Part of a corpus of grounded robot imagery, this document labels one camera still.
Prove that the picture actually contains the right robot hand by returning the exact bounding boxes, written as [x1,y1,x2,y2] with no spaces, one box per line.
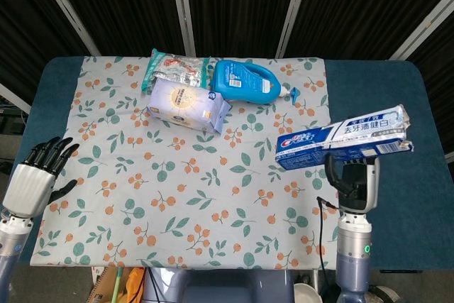
[325,152,381,216]

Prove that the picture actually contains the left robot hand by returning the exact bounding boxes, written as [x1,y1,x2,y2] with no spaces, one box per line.
[1,136,81,218]

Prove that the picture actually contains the blue toothpaste carton box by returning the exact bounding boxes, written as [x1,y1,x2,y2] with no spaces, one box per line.
[275,104,415,176]

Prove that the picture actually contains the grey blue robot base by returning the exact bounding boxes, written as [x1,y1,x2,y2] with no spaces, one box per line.
[143,268,295,303]

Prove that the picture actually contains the white bowl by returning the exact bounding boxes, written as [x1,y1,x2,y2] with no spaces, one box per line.
[293,282,322,303]

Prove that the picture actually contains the green stick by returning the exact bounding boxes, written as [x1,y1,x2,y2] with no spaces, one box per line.
[111,269,123,303]

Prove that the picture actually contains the floral fruit print tablecloth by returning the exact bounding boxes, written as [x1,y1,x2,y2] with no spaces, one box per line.
[30,55,342,270]

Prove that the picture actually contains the orange bag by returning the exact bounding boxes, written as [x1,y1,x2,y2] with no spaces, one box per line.
[125,268,145,303]

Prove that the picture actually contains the blue pump bottle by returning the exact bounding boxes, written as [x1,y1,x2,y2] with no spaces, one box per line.
[211,60,301,106]

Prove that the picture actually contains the purple tissue pack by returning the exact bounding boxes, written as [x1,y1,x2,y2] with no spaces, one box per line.
[146,78,232,136]

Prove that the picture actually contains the silver green snack bag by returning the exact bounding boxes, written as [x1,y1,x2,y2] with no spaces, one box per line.
[140,48,211,95]

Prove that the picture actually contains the black cable with angled plug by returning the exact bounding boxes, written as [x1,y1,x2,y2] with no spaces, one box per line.
[316,195,342,295]

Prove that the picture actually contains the white partition post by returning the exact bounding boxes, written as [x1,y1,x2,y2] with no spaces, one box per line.
[30,0,101,56]
[0,82,32,115]
[168,0,196,57]
[275,0,311,58]
[389,0,454,61]

